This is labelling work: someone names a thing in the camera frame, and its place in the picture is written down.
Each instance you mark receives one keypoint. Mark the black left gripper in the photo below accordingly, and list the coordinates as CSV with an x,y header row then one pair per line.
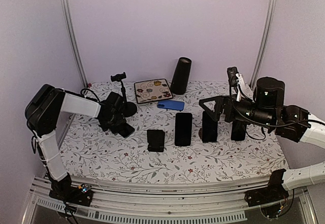
x,y
121,120

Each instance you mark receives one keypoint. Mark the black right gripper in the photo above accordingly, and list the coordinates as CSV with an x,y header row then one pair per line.
x,y
220,101

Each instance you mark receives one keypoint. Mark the blue edged black phone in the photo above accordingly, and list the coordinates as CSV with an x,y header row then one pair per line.
x,y
209,129

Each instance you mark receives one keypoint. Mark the black clamp phone mount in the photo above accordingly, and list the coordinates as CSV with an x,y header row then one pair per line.
x,y
156,140

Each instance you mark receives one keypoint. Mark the small black phone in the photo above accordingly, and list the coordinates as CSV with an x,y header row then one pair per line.
x,y
126,130

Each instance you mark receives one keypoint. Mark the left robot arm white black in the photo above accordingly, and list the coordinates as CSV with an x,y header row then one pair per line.
x,y
43,111

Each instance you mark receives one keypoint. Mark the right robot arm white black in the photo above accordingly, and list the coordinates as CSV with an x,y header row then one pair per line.
x,y
266,110

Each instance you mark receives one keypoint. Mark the black tall phone holder stand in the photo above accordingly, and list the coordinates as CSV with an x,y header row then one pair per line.
x,y
130,108

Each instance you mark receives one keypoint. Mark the blue phone face down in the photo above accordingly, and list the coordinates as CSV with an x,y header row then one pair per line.
x,y
171,105

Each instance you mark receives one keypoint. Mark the brown round wooden coaster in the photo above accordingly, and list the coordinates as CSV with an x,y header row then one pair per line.
x,y
200,133

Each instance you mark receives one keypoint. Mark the floral square ceramic plate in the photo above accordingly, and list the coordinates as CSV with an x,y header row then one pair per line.
x,y
152,91

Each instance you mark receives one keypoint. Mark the black cylindrical speaker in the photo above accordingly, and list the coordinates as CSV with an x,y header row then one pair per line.
x,y
181,76

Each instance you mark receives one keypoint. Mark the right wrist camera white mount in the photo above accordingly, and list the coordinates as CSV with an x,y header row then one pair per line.
x,y
236,81

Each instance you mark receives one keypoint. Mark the right aluminium frame post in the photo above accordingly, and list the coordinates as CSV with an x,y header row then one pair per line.
x,y
263,44

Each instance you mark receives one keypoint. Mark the aluminium frame post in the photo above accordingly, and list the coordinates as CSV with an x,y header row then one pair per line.
x,y
73,41
263,44

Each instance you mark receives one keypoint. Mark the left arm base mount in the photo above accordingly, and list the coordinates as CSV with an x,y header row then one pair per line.
x,y
65,192

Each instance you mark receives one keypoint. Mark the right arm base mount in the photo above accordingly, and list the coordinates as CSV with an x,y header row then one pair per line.
x,y
274,191

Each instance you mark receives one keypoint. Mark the left aluminium frame post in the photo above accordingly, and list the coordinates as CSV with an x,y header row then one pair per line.
x,y
73,41

